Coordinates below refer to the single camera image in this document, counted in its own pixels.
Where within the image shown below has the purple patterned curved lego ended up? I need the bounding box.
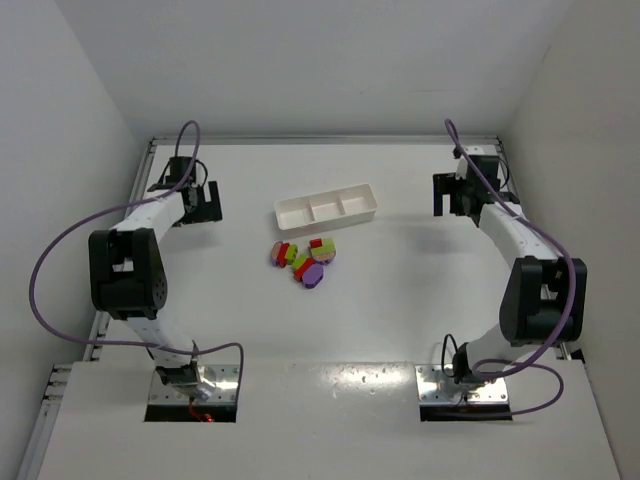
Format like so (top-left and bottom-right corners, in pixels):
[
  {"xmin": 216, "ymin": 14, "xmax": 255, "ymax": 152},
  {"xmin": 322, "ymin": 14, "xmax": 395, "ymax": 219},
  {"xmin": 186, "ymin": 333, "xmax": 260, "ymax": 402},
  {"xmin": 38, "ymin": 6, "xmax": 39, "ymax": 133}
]
[{"xmin": 270, "ymin": 241, "xmax": 283, "ymax": 266}]

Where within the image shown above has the red curved lego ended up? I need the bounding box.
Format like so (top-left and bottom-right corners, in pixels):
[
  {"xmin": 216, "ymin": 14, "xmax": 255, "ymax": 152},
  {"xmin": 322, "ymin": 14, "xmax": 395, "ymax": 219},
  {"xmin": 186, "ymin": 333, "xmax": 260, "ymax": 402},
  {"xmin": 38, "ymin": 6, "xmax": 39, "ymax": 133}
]
[{"xmin": 277, "ymin": 243, "xmax": 290, "ymax": 268}]

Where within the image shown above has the green curved lego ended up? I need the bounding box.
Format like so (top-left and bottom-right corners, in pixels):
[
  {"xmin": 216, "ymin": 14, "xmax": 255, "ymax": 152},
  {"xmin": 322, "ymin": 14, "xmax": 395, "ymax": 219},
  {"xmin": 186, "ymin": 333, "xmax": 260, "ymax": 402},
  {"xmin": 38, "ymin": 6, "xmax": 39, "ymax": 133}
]
[{"xmin": 284, "ymin": 244, "xmax": 298, "ymax": 265}]

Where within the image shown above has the purple rounded lego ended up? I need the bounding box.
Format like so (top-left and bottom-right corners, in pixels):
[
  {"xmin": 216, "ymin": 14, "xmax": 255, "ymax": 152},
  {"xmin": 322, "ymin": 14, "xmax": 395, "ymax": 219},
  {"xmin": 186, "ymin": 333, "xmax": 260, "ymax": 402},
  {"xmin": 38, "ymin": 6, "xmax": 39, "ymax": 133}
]
[{"xmin": 301, "ymin": 263, "xmax": 324, "ymax": 289}]

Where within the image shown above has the green block lego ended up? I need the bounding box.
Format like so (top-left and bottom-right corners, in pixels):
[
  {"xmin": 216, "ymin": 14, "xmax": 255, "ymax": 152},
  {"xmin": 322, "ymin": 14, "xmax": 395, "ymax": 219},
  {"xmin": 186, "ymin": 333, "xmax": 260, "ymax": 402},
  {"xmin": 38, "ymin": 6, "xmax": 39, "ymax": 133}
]
[{"xmin": 310, "ymin": 237, "xmax": 336, "ymax": 254}]

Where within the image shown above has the purple patterned lego base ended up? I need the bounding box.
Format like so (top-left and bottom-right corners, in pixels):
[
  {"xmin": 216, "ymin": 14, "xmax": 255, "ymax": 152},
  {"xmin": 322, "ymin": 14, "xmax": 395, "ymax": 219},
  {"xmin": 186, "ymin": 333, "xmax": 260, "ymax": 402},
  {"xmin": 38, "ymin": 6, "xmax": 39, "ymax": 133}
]
[{"xmin": 311, "ymin": 252, "xmax": 336, "ymax": 265}]

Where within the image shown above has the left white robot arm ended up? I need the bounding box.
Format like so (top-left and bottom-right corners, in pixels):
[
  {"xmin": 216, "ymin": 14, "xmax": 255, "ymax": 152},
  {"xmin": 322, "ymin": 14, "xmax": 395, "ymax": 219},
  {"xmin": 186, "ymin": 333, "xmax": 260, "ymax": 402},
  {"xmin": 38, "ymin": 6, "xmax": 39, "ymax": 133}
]
[{"xmin": 88, "ymin": 155, "xmax": 223, "ymax": 397}]

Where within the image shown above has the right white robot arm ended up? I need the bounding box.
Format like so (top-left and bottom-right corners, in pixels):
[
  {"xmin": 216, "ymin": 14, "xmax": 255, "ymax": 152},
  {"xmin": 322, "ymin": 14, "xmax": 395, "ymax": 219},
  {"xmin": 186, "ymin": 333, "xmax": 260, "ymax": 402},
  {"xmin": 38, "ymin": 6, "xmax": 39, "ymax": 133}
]
[{"xmin": 433, "ymin": 155, "xmax": 588, "ymax": 384}]

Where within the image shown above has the green lego by pile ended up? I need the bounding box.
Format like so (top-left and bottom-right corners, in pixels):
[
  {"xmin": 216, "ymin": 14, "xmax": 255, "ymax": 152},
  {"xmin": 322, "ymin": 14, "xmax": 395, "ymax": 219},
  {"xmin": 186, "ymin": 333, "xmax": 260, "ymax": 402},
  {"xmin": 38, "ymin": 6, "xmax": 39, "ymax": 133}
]
[{"xmin": 292, "ymin": 253, "xmax": 308, "ymax": 272}]

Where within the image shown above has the white three-compartment tray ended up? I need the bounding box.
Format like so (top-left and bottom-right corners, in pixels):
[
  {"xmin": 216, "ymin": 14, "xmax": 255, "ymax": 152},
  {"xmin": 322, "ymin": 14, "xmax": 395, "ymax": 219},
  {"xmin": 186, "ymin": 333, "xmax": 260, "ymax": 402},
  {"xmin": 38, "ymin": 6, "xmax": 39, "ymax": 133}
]
[{"xmin": 274, "ymin": 184, "xmax": 378, "ymax": 233}]

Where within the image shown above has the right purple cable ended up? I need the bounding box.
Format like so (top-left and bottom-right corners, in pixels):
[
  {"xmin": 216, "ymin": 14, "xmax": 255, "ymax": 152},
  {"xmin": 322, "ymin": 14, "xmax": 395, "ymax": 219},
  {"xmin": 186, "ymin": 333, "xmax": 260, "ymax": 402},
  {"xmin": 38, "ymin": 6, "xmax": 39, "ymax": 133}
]
[{"xmin": 444, "ymin": 118, "xmax": 577, "ymax": 417}]

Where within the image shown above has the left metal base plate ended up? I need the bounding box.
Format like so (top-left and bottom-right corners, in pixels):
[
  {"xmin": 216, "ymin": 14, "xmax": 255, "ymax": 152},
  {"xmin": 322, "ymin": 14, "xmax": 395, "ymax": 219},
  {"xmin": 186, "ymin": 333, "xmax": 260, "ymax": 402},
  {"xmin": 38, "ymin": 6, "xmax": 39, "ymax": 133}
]
[{"xmin": 148, "ymin": 364, "xmax": 240, "ymax": 407}]

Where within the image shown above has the metal base plate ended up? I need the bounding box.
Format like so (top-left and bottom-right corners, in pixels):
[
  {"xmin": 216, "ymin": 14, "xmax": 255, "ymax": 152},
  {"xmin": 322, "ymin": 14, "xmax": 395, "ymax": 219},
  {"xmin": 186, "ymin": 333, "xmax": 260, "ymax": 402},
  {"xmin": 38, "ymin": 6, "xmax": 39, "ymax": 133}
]
[
  {"xmin": 415, "ymin": 364, "xmax": 509, "ymax": 407},
  {"xmin": 148, "ymin": 364, "xmax": 240, "ymax": 407}
]

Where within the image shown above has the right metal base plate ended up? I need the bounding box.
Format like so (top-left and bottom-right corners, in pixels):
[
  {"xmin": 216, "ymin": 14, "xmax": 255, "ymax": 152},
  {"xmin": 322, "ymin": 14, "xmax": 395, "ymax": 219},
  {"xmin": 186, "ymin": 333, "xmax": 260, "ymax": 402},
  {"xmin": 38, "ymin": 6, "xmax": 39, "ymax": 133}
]
[{"xmin": 415, "ymin": 364, "xmax": 509, "ymax": 407}]

